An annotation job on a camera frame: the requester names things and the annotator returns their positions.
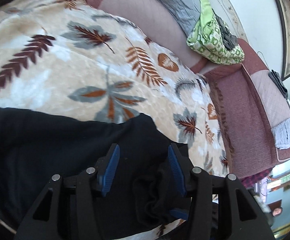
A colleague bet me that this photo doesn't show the black pants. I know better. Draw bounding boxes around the black pants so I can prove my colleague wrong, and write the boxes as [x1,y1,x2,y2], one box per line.
[0,108,191,239]

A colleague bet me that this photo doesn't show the pink sofa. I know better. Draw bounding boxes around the pink sofa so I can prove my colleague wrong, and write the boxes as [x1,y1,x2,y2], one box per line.
[205,39,290,179]

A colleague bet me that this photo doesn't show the leaf pattern fleece blanket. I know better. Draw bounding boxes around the leaf pattern fleece blanket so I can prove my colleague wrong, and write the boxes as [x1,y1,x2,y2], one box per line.
[0,0,228,239]

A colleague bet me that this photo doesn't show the green patterned folded quilt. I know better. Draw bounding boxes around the green patterned folded quilt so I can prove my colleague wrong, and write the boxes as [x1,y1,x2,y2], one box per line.
[187,0,245,66]

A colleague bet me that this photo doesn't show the dark grey cloth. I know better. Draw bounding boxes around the dark grey cloth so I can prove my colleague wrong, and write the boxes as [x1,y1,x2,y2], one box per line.
[213,11,238,51]

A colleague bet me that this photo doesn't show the pink quilted bed sheet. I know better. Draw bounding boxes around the pink quilted bed sheet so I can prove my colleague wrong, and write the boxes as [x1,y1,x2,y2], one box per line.
[86,0,243,81]

